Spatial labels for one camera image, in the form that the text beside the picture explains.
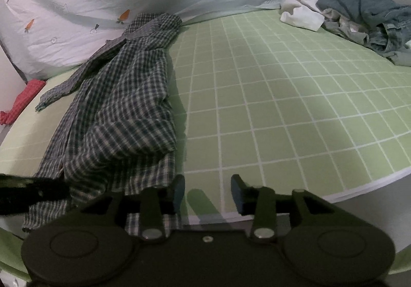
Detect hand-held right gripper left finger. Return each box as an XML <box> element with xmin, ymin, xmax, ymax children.
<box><xmin>79</xmin><ymin>174</ymin><xmax>186</xmax><ymax>241</ymax></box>

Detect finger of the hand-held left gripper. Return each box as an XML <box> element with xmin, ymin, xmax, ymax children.
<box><xmin>0</xmin><ymin>174</ymin><xmax>70</xmax><ymax>216</ymax></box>

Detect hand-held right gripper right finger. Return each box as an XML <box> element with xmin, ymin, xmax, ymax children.
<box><xmin>230</xmin><ymin>174</ymin><xmax>335</xmax><ymax>241</ymax></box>

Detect dark plaid shirt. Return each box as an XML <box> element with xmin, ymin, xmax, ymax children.
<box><xmin>22</xmin><ymin>13</ymin><xmax>187</xmax><ymax>238</ymax></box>

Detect red folded cloth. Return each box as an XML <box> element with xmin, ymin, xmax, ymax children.
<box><xmin>0</xmin><ymin>79</ymin><xmax>47</xmax><ymax>126</ymax></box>

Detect green checked bed sheet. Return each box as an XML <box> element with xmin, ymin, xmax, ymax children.
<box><xmin>0</xmin><ymin>6</ymin><xmax>411</xmax><ymax>283</ymax></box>

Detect white garment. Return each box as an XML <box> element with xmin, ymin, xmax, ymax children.
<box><xmin>280</xmin><ymin>0</ymin><xmax>325</xmax><ymax>31</ymax></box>

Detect blue denim jeans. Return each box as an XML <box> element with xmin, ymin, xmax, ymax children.
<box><xmin>310</xmin><ymin>0</ymin><xmax>411</xmax><ymax>67</ymax></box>

